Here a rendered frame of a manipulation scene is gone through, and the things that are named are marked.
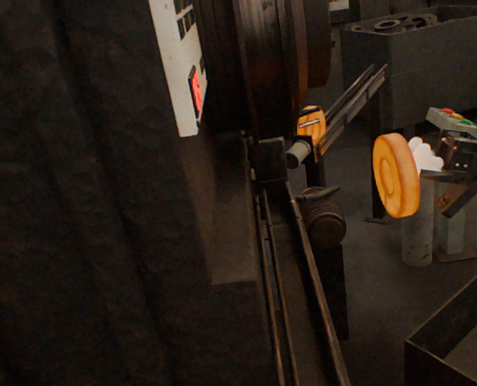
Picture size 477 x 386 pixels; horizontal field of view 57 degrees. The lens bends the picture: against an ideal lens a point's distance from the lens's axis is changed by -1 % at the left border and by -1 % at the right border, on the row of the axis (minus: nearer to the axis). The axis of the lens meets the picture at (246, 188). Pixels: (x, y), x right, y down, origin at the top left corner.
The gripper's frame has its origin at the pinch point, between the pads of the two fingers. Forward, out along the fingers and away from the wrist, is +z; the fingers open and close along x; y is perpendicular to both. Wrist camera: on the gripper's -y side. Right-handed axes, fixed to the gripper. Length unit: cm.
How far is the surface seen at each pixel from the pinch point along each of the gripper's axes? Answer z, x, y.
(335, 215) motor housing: -5, -41, -32
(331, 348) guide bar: 13.4, 26.1, -20.4
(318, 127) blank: -1, -69, -14
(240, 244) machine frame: 28.9, 23.0, -5.6
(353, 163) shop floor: -59, -191, -70
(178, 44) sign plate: 38, 30, 21
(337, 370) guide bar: 13.3, 29.9, -20.8
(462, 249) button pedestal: -76, -81, -63
